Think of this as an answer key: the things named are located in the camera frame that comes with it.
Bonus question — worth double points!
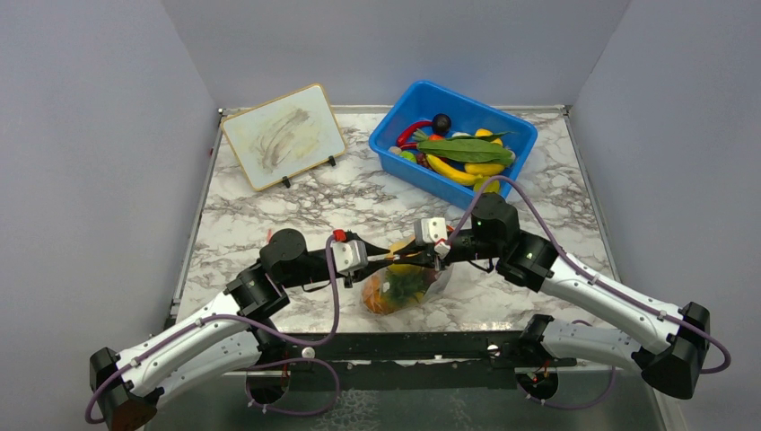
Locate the red toy grapes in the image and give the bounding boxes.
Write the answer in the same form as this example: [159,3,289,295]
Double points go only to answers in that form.
[415,153,430,169]

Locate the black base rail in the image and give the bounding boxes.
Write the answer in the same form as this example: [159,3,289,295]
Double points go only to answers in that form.
[246,330,576,396]

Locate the green toy lime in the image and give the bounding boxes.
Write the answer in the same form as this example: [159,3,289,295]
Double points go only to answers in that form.
[399,151,417,163]

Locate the blue plastic bin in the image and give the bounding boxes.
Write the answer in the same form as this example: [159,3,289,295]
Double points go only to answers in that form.
[369,80,538,209]

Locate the red toy chili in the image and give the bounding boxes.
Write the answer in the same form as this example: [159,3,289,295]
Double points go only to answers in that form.
[396,119,433,148]

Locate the small yellow toy fruit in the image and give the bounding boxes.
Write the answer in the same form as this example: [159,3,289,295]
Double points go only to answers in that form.
[474,128,503,146]

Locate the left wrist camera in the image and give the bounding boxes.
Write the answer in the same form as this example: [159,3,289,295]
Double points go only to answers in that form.
[331,230,369,276]

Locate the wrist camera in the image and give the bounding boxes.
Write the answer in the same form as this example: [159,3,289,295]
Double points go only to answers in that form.
[414,217,450,258]
[331,230,369,276]

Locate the dark round plum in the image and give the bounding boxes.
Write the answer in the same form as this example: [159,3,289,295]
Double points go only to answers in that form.
[431,113,451,136]

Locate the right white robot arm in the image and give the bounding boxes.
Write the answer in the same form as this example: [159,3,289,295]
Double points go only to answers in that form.
[394,193,711,400]

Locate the yellow toy starfruit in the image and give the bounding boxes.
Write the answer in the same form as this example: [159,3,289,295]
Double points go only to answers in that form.
[472,177,500,193]

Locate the green leafy vegetable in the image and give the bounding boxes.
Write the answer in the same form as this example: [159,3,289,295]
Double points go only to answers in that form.
[416,136,516,166]

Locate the clear orange zip bag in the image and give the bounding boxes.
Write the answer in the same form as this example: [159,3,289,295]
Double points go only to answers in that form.
[361,264,453,315]

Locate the yellow toy banana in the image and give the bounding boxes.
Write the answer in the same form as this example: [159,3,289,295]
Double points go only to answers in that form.
[424,155,506,187]

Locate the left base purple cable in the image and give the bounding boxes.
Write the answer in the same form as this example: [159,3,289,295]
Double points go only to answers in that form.
[244,352,343,418]

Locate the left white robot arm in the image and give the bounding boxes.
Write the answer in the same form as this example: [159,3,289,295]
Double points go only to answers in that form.
[84,229,394,430]

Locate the white drawing board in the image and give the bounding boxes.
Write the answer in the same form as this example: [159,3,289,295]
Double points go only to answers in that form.
[221,84,347,191]

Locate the orange toy bell pepper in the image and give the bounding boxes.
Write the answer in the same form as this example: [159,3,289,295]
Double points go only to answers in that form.
[390,225,454,255]

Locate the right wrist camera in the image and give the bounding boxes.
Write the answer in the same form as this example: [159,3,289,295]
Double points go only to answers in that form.
[414,217,450,258]

